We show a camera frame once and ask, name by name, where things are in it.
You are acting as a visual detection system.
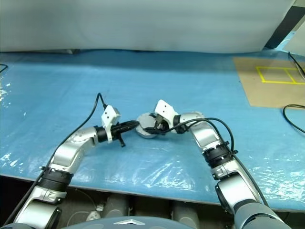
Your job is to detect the small white connector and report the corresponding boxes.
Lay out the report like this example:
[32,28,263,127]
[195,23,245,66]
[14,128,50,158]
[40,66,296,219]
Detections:
[86,202,106,221]

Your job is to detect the grey round object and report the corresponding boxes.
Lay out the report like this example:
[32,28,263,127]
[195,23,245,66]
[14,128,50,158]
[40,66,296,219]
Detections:
[137,112,158,132]

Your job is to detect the blue plastic table sheet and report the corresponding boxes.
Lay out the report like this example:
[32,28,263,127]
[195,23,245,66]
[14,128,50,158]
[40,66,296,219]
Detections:
[0,49,305,211]

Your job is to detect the grey robot torso silver emblem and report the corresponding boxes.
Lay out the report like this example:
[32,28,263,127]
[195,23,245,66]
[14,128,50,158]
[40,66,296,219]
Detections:
[59,215,200,229]

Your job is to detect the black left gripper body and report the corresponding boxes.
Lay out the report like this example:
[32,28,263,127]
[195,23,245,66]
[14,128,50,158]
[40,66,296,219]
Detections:
[110,121,126,148]

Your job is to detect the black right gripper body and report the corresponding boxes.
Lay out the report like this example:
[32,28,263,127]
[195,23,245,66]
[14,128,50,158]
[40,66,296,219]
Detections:
[154,115,171,134]

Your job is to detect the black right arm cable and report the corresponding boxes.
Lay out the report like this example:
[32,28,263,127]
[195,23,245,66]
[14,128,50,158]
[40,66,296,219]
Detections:
[164,117,270,208]

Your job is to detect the brown cardboard sheet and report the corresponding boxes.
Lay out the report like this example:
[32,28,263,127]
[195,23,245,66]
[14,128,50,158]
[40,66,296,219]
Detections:
[233,56,305,109]

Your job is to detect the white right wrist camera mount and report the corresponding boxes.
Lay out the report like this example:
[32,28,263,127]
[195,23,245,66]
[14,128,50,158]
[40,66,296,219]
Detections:
[154,99,179,127]

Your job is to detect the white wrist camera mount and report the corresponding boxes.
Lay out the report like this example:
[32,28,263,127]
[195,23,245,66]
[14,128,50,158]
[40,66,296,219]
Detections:
[101,104,122,144]
[154,99,179,127]

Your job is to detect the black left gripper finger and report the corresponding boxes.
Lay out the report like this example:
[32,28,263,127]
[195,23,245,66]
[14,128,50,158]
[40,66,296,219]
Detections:
[119,120,139,127]
[119,124,138,132]

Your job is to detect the dark rounded shape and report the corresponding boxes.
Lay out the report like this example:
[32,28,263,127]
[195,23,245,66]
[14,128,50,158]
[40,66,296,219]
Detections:
[104,193,131,218]

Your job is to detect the white backdrop sheet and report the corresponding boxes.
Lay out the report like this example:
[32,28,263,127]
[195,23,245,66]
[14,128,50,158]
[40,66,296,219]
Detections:
[0,0,300,53]

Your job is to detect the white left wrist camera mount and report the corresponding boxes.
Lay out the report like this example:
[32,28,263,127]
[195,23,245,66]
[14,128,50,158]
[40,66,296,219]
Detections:
[101,104,122,144]

